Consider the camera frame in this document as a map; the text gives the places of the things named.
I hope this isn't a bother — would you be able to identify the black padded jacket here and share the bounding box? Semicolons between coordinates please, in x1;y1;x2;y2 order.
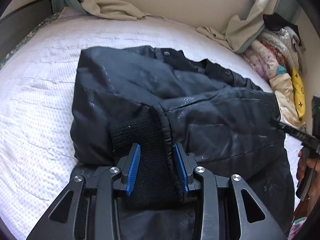
71;46;295;239

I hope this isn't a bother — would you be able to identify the person's right hand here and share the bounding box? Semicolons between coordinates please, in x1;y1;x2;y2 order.
296;147;319;185

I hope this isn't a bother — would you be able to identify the yellow patterned pillow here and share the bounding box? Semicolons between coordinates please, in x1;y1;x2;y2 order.
291;68;306;120

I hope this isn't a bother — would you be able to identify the pile of folded bedding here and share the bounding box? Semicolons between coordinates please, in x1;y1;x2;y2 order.
242;27;306;129

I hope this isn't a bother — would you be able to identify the black garment on pile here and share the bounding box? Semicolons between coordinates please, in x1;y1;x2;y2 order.
263;13;300;37

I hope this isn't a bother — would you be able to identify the beige right curtain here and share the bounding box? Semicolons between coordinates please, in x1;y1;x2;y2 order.
196;0;278;54

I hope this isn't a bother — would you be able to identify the beige curtain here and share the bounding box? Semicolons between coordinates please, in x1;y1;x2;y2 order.
51;0;164;21
196;0;278;54

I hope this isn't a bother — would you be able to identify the white quilted mattress cover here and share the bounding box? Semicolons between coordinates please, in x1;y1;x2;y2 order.
0;7;311;240

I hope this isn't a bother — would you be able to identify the beige left curtain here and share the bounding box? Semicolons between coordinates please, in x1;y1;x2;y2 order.
51;0;164;21

